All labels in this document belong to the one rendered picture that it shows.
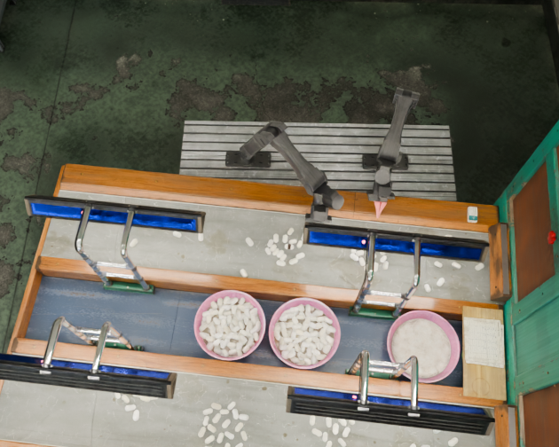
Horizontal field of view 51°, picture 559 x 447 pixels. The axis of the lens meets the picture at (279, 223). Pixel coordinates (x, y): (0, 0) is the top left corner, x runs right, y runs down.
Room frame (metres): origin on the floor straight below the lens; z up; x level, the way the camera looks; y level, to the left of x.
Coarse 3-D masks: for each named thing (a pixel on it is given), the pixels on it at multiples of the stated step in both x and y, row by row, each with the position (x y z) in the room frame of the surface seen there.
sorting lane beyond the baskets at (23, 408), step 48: (192, 384) 0.32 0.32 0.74; (240, 384) 0.32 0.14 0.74; (288, 384) 0.32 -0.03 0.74; (0, 432) 0.16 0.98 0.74; (48, 432) 0.16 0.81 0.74; (96, 432) 0.16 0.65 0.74; (144, 432) 0.16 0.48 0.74; (192, 432) 0.16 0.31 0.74; (240, 432) 0.16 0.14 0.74; (288, 432) 0.16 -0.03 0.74; (384, 432) 0.16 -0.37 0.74; (432, 432) 0.16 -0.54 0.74
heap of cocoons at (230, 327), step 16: (224, 304) 0.62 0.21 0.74; (240, 304) 0.62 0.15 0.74; (208, 320) 0.56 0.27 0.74; (224, 320) 0.56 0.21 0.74; (240, 320) 0.56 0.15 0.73; (256, 320) 0.56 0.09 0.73; (208, 336) 0.50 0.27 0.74; (224, 336) 0.50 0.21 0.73; (240, 336) 0.50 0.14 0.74; (256, 336) 0.50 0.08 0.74; (224, 352) 0.44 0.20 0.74; (240, 352) 0.44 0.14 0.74
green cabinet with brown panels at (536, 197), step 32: (544, 160) 1.00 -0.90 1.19; (512, 192) 1.02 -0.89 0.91; (544, 192) 0.89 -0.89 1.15; (512, 224) 0.90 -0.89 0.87; (544, 224) 0.78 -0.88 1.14; (512, 256) 0.77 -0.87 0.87; (544, 256) 0.68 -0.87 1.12; (512, 288) 0.65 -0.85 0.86; (544, 288) 0.56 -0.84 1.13; (512, 320) 0.53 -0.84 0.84; (544, 320) 0.47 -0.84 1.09; (544, 352) 0.37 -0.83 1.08; (544, 384) 0.27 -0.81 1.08; (544, 416) 0.18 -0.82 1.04
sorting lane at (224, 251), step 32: (64, 192) 1.10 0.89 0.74; (64, 224) 0.96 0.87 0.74; (96, 224) 0.96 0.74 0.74; (224, 224) 0.95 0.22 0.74; (256, 224) 0.95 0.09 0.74; (288, 224) 0.95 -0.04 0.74; (352, 224) 0.95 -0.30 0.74; (384, 224) 0.95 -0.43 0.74; (64, 256) 0.82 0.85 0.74; (96, 256) 0.82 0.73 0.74; (160, 256) 0.82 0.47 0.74; (192, 256) 0.82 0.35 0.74; (224, 256) 0.82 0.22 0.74; (256, 256) 0.82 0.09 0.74; (288, 256) 0.82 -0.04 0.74; (320, 256) 0.82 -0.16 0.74; (352, 288) 0.68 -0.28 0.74; (384, 288) 0.68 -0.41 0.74; (448, 288) 0.68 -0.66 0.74; (480, 288) 0.68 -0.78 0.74
